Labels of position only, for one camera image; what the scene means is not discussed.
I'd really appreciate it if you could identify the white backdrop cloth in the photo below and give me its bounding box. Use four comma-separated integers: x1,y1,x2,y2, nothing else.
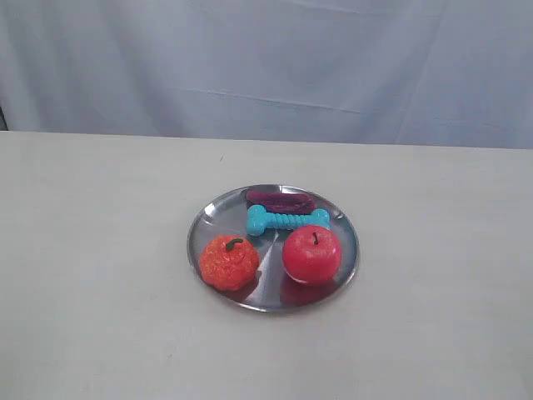
1,1,532,148

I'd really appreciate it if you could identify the purple toy sweet potato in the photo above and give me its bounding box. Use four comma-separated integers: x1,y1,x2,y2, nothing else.
246,190,316,215

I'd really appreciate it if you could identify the round stainless steel plate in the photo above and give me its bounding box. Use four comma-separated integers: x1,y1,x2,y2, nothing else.
187,184,360,314

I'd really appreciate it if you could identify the red toy apple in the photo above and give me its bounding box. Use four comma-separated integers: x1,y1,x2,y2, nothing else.
282,225,342,287

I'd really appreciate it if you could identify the turquoise toy bone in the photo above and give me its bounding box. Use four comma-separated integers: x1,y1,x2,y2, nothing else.
246,205,331,237

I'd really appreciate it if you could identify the orange toy pumpkin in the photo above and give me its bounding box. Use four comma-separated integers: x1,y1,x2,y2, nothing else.
199,235,260,291

